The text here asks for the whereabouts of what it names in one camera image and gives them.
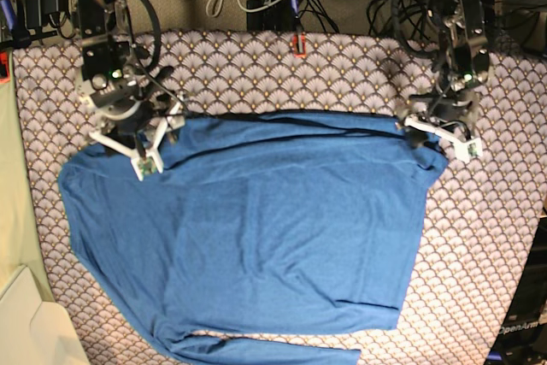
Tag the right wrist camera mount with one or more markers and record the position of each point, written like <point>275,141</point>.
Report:
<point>145,157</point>

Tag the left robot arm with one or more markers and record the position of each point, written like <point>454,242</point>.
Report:
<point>463,64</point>

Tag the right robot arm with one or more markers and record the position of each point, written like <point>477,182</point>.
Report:
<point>110,51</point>

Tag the black OpenArm case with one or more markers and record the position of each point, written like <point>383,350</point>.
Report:
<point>522,336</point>

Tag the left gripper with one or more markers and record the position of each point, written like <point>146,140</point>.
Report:
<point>451,106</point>

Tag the blue long-sleeve T-shirt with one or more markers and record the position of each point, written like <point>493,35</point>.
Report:
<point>287,223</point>

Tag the fan-patterned table cloth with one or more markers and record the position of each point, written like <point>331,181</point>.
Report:
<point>481,216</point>

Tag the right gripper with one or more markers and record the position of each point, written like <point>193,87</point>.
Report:
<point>120,108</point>

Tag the white plastic bin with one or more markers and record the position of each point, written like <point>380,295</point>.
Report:
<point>34,331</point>

